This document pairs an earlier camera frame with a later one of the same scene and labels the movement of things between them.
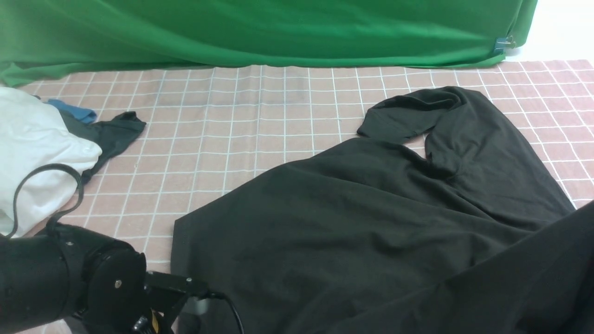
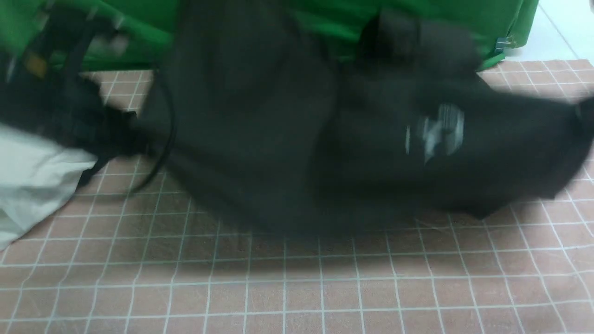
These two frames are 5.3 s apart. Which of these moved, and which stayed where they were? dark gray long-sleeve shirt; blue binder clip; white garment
Moved: dark gray long-sleeve shirt
Stayed: blue binder clip; white garment
